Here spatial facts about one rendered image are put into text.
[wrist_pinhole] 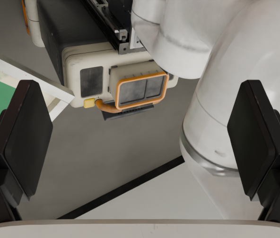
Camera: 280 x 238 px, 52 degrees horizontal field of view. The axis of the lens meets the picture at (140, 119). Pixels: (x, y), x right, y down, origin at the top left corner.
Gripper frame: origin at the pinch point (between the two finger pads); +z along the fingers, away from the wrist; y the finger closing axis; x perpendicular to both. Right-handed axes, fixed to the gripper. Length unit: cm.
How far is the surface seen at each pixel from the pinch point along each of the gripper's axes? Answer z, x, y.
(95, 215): 149, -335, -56
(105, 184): 176, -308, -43
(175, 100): 212, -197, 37
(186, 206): 153, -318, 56
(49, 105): 70, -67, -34
